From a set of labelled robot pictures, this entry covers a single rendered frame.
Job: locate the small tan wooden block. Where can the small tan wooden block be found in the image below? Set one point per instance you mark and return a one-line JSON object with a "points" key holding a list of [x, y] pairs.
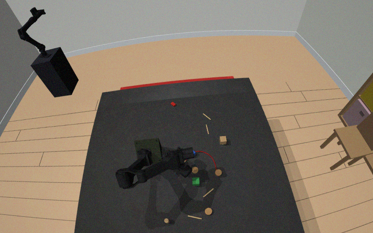
{"points": [[223, 140]]}

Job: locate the green block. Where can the green block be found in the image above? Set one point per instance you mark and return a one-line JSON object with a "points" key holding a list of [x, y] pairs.
{"points": [[196, 181]]}

